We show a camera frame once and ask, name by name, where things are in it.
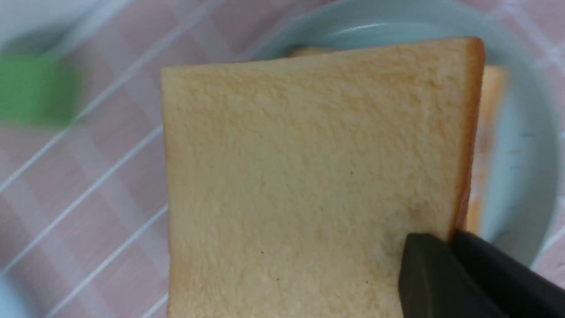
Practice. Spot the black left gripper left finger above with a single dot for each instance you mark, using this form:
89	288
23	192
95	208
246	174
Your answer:
433	284

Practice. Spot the pink checkered tablecloth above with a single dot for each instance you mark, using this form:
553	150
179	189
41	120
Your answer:
83	212

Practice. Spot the green centre plate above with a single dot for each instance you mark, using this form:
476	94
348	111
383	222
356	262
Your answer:
524	183

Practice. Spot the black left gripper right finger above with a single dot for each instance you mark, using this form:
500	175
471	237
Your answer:
514	288

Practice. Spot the green foam cube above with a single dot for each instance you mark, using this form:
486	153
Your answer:
38	91

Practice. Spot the toast slice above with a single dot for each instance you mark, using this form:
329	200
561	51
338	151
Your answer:
293	182
485	145

